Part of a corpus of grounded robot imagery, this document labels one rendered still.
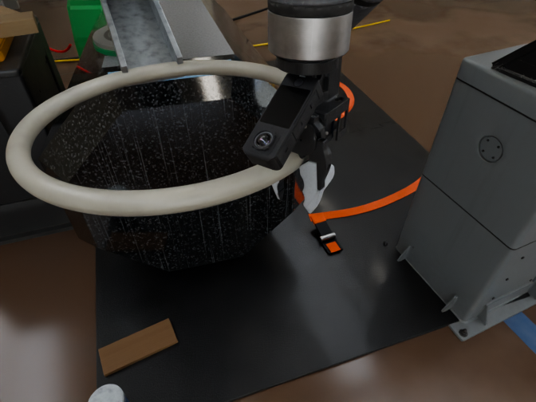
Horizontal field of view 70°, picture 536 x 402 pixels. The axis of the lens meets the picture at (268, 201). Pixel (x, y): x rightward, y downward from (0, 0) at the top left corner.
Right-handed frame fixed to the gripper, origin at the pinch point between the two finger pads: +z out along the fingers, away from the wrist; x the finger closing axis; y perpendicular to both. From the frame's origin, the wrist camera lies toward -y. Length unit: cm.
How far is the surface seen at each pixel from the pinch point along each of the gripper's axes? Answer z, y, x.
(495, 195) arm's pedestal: 35, 74, -21
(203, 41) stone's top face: -1, 46, 64
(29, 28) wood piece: 2, 28, 137
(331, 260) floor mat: 86, 67, 24
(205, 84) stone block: 6, 34, 53
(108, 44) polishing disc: -3, 23, 77
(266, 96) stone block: 13, 50, 44
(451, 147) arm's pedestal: 29, 83, -4
